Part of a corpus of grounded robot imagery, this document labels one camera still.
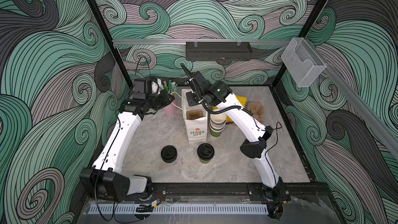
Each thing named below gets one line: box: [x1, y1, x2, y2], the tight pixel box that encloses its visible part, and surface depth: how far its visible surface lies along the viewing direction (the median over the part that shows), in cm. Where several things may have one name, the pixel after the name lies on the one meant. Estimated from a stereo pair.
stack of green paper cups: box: [209, 108, 227, 138], surface depth 82 cm
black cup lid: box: [196, 143, 216, 161], surface depth 77 cm
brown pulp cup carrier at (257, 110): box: [247, 101, 266, 126], surface depth 102 cm
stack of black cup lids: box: [160, 145, 178, 164], surface depth 84 cm
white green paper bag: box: [180, 88, 208, 143], surface depth 80 cm
